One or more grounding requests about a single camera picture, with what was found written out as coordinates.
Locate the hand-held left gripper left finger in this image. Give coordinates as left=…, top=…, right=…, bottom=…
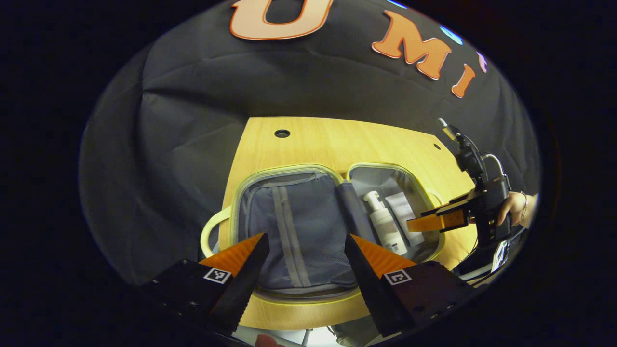
left=139, top=232, right=271, bottom=336

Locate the black backdrop cloth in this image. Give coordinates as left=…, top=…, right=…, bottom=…
left=79, top=0, right=540, bottom=287

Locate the white pump bottle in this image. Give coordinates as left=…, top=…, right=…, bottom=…
left=363, top=191, right=408, bottom=256

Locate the frosted white tube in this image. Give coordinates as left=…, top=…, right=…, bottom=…
left=386, top=192, right=426, bottom=247

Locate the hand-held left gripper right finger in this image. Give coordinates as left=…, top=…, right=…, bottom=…
left=343, top=233, right=476, bottom=338

